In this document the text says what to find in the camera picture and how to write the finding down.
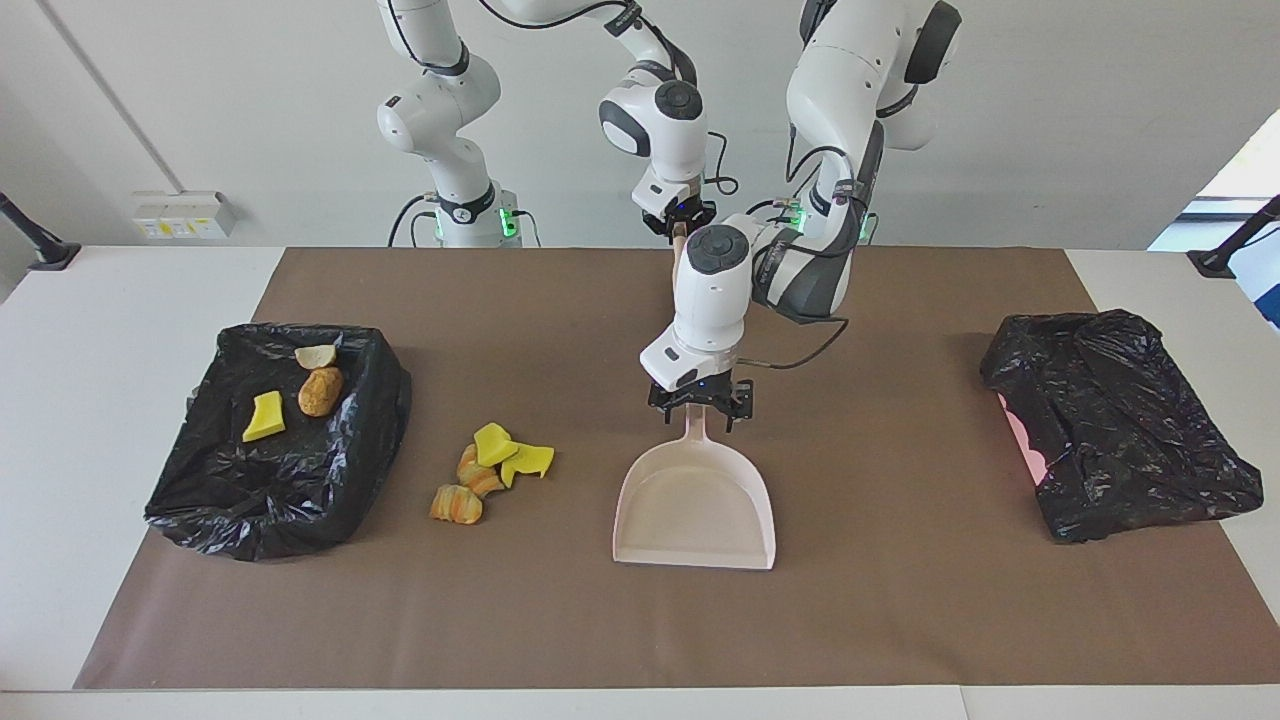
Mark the pale pink plastic dustpan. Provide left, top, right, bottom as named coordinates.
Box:
left=612, top=403, right=777, bottom=571

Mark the yellow foam wedge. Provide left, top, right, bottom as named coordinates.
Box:
left=500, top=443, right=555, bottom=489
left=242, top=391, right=287, bottom=443
left=473, top=423, right=519, bottom=468

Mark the orange toy croissant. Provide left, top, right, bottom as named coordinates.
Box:
left=457, top=445, right=506, bottom=498
left=430, top=484, right=484, bottom=525

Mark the brown toy bread roll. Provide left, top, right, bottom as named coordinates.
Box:
left=298, top=367, right=344, bottom=418

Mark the black trash bag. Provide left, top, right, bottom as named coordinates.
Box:
left=144, top=322, right=413, bottom=562
left=980, top=309, right=1265, bottom=544

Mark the brown paper table mat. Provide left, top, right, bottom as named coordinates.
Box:
left=73, top=247, right=1280, bottom=691

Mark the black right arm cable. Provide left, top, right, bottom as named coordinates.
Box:
left=480, top=0, right=741, bottom=196

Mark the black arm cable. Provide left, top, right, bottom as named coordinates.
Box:
left=480, top=0, right=741, bottom=196
left=740, top=100, right=901, bottom=371

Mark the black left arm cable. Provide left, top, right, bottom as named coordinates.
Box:
left=740, top=100, right=901, bottom=371

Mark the black base cable bundle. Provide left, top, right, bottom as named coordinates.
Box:
left=388, top=193, right=441, bottom=248

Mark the white wall socket box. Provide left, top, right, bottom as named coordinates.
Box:
left=132, top=191, right=236, bottom=241

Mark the black camera stand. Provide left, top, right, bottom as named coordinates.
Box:
left=1188, top=195, right=1280, bottom=279
left=0, top=192, right=81, bottom=272

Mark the white wall cable duct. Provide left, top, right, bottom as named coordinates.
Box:
left=38, top=0, right=173, bottom=194

